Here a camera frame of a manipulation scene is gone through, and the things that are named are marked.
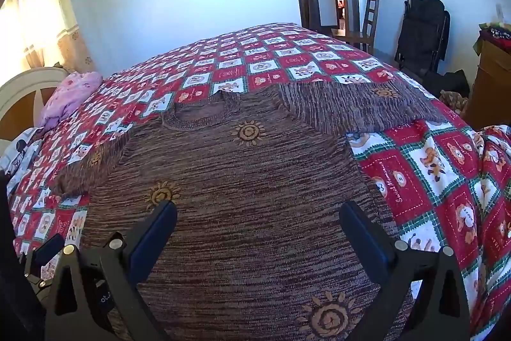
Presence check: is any wooden chair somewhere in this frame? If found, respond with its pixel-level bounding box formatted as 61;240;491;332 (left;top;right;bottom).
332;0;379;55

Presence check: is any pink pillow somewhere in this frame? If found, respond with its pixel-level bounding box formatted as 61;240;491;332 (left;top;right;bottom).
36;72;103;131

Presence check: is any brown knitted sweater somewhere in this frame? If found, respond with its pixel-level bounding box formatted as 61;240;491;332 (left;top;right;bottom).
51;81;443;340

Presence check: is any beige curtain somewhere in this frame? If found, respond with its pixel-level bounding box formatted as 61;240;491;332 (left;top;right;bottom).
1;0;95;84

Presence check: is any cream wooden headboard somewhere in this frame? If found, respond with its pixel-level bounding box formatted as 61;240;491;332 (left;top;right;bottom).
1;67;68;143

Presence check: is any wooden dresser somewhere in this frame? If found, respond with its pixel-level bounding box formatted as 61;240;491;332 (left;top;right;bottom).
465;41;511;130

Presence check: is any red patchwork bedspread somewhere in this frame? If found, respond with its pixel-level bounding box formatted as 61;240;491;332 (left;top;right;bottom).
11;23;510;340

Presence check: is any white patterned pillow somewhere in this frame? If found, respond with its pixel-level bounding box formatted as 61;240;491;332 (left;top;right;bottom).
1;127;43;179

